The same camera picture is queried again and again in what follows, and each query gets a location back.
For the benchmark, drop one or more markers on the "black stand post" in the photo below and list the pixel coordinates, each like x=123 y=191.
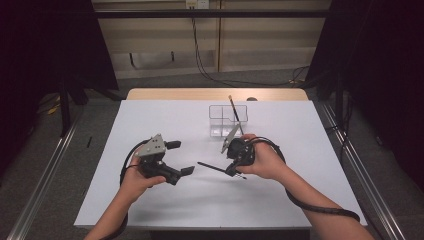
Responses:
x=64 y=110

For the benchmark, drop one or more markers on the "small black stick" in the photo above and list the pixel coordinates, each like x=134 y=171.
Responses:
x=89 y=142

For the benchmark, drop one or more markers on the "black horizontal metal bar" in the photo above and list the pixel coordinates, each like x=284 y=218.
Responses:
x=200 y=13

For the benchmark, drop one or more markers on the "person's left hand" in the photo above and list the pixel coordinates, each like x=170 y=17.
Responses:
x=140 y=181

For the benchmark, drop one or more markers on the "orange-tipped pen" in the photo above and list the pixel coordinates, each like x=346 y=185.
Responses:
x=235 y=113

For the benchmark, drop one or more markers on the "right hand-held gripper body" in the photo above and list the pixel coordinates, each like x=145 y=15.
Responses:
x=240 y=150

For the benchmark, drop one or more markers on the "white wall socket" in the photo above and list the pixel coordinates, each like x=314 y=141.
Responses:
x=196 y=4

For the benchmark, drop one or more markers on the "person's right hand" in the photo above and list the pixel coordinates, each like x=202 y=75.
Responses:
x=265 y=160

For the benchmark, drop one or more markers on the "dark round table grommet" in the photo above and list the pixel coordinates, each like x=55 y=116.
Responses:
x=251 y=99

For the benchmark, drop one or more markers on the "metal floor rail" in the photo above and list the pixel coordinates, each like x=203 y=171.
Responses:
x=43 y=180
x=370 y=186

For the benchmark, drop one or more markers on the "clear plastic organizer box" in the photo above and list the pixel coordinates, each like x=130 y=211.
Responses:
x=220 y=120

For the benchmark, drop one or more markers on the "white table cover sheet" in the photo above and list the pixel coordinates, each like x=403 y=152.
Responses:
x=200 y=206

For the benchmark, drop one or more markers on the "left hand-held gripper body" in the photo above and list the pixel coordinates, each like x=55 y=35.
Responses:
x=152 y=151

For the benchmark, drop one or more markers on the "dark curtain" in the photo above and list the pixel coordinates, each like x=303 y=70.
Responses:
x=40 y=50
x=383 y=66

